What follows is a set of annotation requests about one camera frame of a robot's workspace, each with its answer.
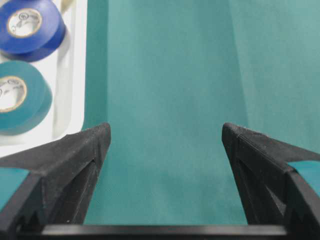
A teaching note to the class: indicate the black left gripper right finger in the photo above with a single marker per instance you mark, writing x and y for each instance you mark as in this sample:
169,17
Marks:
273,191

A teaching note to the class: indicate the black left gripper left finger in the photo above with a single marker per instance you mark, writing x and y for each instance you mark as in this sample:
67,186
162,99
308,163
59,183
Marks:
60,180

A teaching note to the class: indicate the green tape roll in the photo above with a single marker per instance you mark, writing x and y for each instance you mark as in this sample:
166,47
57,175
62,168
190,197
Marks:
25,97

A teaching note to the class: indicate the blue tape roll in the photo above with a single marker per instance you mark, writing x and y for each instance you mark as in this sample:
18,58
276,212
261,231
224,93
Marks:
30,30

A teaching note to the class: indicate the white plastic tray case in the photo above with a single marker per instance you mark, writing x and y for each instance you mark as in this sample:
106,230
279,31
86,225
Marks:
65,72

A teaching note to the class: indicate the green table cloth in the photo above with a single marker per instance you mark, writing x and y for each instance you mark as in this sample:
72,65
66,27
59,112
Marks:
167,74

